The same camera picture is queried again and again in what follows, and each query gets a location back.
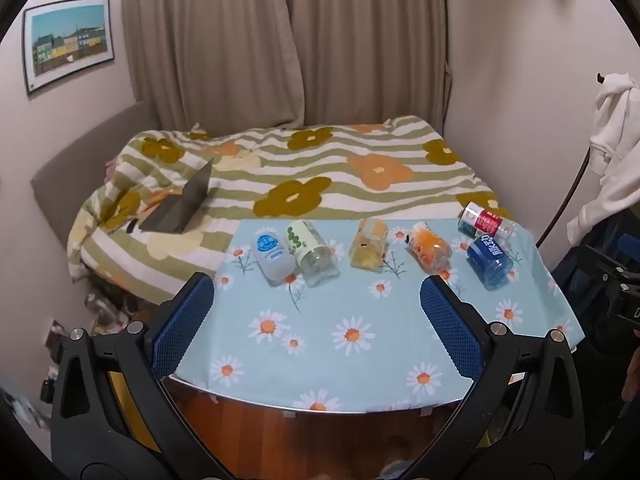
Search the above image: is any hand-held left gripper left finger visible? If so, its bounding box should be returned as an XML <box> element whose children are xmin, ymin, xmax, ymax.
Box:
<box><xmin>50</xmin><ymin>272</ymin><xmax>226</xmax><ymax>466</ymax></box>

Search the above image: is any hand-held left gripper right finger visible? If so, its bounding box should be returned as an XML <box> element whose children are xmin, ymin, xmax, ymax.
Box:
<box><xmin>415</xmin><ymin>275</ymin><xmax>586</xmax><ymax>466</ymax></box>

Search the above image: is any blue cup white print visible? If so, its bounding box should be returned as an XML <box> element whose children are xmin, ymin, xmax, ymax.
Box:
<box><xmin>466</xmin><ymin>234</ymin><xmax>517</xmax><ymax>291</ymax></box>

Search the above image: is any clear cup red white label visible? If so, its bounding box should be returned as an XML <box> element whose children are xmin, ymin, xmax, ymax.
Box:
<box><xmin>458</xmin><ymin>201</ymin><xmax>515</xmax><ymax>241</ymax></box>

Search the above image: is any white bottle with blue label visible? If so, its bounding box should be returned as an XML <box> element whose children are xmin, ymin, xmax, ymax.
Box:
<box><xmin>252</xmin><ymin>227</ymin><xmax>298</xmax><ymax>287</ymax></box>

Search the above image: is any clear cup green print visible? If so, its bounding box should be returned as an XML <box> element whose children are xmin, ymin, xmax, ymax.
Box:
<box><xmin>286</xmin><ymin>220</ymin><xmax>340</xmax><ymax>288</ymax></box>

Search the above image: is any dark cloth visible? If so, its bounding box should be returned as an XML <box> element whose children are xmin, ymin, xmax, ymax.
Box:
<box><xmin>550</xmin><ymin>210</ymin><xmax>640</xmax><ymax>356</ymax></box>

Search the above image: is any light blue daisy tablecloth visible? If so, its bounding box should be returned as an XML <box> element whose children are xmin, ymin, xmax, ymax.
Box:
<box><xmin>172</xmin><ymin>217</ymin><xmax>586</xmax><ymax>411</ymax></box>

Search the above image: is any dark grey laptop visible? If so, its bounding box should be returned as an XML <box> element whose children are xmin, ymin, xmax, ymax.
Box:
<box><xmin>137</xmin><ymin>157</ymin><xmax>215</xmax><ymax>235</ymax></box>

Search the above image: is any white hooded sweatshirt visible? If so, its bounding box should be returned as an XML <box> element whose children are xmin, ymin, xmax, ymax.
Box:
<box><xmin>566</xmin><ymin>72</ymin><xmax>640</xmax><ymax>246</ymax></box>

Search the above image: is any grey bed headboard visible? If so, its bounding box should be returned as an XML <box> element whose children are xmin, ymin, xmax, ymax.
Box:
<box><xmin>31</xmin><ymin>101</ymin><xmax>161</xmax><ymax>261</ymax></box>

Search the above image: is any striped floral blanket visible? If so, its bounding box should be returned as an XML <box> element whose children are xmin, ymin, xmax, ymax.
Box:
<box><xmin>67</xmin><ymin>116</ymin><xmax>516</xmax><ymax>306</ymax></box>

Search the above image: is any beige curtain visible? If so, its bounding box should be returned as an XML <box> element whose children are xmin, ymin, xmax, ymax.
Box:
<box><xmin>120</xmin><ymin>0</ymin><xmax>453</xmax><ymax>131</ymax></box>

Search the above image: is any black cable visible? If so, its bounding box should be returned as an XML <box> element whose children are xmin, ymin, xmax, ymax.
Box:
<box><xmin>536</xmin><ymin>142</ymin><xmax>596</xmax><ymax>248</ymax></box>

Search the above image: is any framed wall picture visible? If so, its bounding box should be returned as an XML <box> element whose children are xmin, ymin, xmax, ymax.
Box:
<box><xmin>22</xmin><ymin>0</ymin><xmax>115</xmax><ymax>96</ymax></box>

